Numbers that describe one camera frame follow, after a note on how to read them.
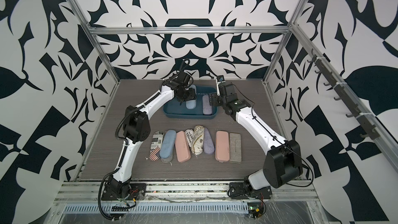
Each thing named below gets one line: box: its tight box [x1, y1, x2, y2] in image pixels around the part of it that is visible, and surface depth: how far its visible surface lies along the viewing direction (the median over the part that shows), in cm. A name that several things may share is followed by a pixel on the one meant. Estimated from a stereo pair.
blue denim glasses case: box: [159, 129, 177, 159], surface depth 86 cm
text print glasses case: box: [184, 128, 194, 150], surface depth 91 cm
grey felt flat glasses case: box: [229, 132, 242, 164], surface depth 86 cm
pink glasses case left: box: [175, 130, 192, 163], surface depth 87 cm
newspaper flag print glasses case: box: [149, 130, 164, 162], surface depth 87 cm
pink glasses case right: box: [215, 130, 230, 163], surface depth 85 cm
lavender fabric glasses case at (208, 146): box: [203, 127, 216, 155], surface depth 87 cm
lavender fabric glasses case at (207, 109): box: [202, 94, 213, 115], surface depth 104 cm
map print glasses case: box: [190, 124, 205, 156], surface depth 86 cm
